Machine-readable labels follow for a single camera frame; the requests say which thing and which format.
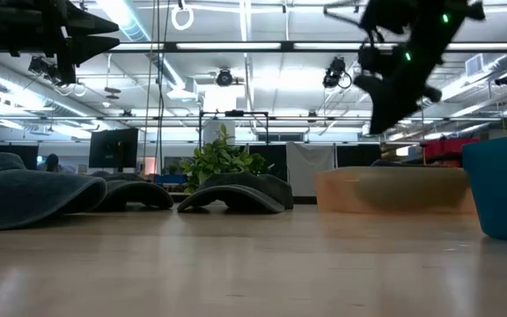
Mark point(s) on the black ceiling camera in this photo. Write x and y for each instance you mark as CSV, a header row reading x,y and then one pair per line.
x,y
224,78
40,66
335,72

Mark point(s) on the person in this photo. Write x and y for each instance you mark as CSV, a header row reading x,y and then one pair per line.
x,y
52,163

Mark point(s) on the blue plastic bin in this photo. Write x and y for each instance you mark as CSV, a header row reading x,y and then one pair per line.
x,y
502,185

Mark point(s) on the black metal frame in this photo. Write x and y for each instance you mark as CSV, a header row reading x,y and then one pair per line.
x,y
233,115

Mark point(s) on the orange translucent plastic bin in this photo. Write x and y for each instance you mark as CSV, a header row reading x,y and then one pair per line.
x,y
394,189

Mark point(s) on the dark blue bucket hat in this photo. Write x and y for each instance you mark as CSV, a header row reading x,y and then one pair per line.
x,y
24,193

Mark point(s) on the red storage box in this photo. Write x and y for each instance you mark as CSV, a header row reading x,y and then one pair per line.
x,y
449,147

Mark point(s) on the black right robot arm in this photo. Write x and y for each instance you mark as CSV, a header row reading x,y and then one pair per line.
x,y
434,26

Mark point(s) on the white hanging cloth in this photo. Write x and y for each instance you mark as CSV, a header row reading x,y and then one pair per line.
x,y
310,169

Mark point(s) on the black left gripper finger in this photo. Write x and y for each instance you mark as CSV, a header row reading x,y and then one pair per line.
x,y
90,24
93,46

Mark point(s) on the green leafy potted plant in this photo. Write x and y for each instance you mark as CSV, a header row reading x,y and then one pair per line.
x,y
218,158

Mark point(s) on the black computer monitor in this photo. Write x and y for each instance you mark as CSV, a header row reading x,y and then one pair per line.
x,y
113,147

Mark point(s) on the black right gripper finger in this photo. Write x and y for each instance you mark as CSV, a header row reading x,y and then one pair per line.
x,y
385,110

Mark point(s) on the dark grey bucket hat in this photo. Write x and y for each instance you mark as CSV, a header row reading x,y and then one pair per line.
x,y
134,191
240,191

